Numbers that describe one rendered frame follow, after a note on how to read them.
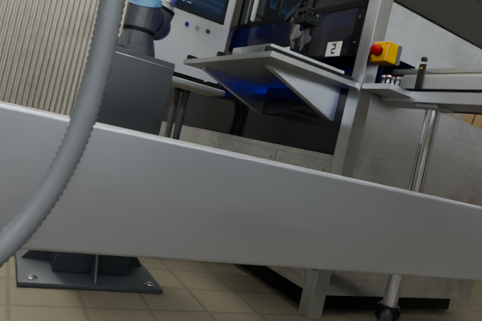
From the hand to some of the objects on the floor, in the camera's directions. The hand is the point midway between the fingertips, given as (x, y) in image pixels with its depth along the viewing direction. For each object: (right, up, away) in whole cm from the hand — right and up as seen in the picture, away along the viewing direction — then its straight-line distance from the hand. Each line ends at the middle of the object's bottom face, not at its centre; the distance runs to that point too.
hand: (295, 46), depth 179 cm
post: (+4, -102, -8) cm, 102 cm away
